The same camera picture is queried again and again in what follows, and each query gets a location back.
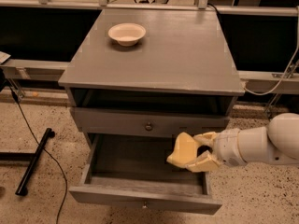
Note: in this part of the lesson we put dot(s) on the open grey bottom drawer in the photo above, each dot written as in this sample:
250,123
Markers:
132,171

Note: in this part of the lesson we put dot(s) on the yellow sponge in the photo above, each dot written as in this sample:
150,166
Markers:
185,150

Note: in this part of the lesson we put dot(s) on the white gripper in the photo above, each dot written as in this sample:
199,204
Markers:
226,148

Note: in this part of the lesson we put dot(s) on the black metal stand base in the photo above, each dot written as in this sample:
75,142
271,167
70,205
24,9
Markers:
31,158

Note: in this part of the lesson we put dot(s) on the closed grey upper drawer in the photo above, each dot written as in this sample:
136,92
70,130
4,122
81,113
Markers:
124,122

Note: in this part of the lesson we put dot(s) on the white paper bowl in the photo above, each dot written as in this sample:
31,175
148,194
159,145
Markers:
127,34

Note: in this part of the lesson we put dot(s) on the grey metal railing frame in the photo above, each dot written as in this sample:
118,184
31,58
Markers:
34,66

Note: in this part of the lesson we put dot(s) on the grey wooden drawer cabinet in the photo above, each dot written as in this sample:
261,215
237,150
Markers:
148,101

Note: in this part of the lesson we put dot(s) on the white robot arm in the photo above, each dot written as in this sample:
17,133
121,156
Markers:
274,144

